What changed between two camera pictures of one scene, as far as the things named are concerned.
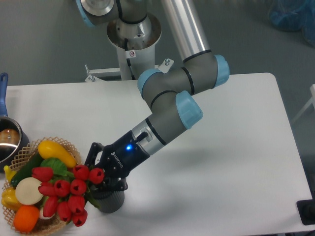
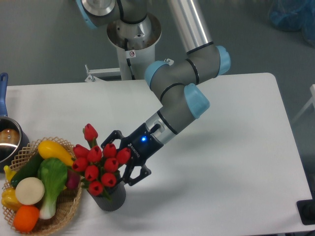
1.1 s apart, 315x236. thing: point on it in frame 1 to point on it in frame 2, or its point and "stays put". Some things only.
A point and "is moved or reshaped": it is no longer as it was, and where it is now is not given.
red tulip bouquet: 67,197 is moved or reshaped
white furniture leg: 312,101 stays put
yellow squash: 48,149 stays put
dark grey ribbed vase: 108,201 stays put
